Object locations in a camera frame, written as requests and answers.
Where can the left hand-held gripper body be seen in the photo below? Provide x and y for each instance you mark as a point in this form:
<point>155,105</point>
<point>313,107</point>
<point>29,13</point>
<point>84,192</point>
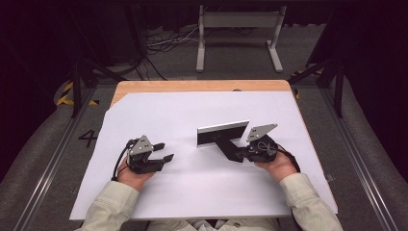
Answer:
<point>141,159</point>

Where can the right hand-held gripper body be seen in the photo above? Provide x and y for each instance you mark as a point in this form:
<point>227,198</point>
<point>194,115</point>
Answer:
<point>261,149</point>

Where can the black white-edged folding board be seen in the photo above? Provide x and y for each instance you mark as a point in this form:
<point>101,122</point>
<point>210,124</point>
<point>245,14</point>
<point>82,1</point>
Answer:
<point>221,134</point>

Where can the person's left hand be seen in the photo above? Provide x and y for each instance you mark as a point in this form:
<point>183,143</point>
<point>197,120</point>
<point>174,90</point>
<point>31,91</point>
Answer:
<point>133,178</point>

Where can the person's right hand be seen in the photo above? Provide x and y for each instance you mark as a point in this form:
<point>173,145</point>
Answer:
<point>279,168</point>

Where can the white paper sheet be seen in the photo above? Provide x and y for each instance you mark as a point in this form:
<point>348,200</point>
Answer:
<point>192,199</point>

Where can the yellow black hazard tape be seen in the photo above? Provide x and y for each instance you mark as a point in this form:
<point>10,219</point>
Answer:
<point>65,93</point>
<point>297,93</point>

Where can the wooden table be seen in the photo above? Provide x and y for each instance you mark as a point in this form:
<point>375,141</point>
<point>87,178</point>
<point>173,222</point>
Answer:
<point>192,86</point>

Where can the person's beige jacket torso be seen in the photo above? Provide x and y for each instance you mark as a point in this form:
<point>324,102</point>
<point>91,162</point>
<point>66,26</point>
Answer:
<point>224,224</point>

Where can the black metal stand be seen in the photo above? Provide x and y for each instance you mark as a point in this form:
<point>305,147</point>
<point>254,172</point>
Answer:
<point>76,83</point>
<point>338,86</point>

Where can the white metal stand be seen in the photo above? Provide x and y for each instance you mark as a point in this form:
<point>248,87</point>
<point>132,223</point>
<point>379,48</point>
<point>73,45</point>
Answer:
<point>239,20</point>

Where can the metal floor rail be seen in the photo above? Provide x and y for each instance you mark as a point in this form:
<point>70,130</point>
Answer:
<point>356,154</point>
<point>48,173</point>

